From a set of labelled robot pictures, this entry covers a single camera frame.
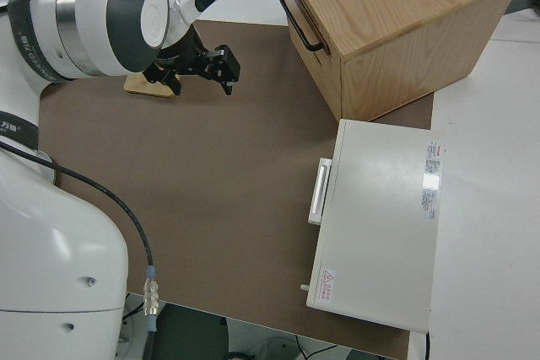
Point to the light wooden plate rack base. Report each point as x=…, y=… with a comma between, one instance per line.
x=139, y=86

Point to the printed text label sticker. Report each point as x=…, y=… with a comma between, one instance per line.
x=432, y=178

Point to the white microwave oven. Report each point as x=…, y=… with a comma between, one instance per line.
x=379, y=225

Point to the red triangle warning sticker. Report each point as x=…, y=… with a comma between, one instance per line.
x=327, y=284

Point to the gray floor stand base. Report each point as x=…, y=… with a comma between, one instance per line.
x=276, y=349

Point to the wooden drawer box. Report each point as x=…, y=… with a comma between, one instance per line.
x=405, y=27

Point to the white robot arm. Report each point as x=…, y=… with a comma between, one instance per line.
x=76, y=225

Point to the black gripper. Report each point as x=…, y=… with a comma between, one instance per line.
x=187, y=58

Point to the brown table mat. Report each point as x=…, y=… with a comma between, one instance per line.
x=211, y=174

